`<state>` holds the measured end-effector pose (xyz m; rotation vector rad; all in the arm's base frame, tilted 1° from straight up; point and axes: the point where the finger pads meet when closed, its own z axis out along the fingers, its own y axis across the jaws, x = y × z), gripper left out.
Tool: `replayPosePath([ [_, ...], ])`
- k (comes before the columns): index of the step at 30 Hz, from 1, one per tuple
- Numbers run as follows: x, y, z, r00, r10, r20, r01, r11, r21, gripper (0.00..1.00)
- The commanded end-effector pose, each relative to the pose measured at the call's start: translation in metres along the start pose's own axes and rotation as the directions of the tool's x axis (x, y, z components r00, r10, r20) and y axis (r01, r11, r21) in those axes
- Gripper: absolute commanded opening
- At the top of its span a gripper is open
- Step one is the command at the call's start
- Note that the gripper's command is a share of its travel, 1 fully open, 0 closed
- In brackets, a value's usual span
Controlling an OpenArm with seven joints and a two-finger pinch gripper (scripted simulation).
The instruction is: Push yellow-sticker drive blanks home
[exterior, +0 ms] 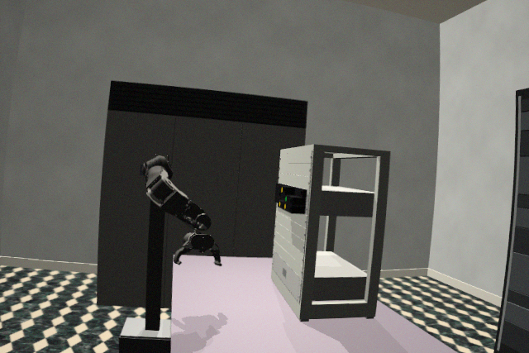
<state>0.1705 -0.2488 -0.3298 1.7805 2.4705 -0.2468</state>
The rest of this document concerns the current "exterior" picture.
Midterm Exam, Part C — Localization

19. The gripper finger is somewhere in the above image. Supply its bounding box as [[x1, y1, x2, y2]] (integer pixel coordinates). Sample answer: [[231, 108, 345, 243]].
[[174, 241, 193, 265], [209, 243, 222, 266]]

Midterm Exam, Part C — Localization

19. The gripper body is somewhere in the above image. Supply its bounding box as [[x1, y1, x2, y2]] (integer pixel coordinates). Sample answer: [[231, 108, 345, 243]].
[[183, 232, 214, 253]]

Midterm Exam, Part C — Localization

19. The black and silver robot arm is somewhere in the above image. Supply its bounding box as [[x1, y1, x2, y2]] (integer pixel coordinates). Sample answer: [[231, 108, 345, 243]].
[[142, 155, 211, 232]]

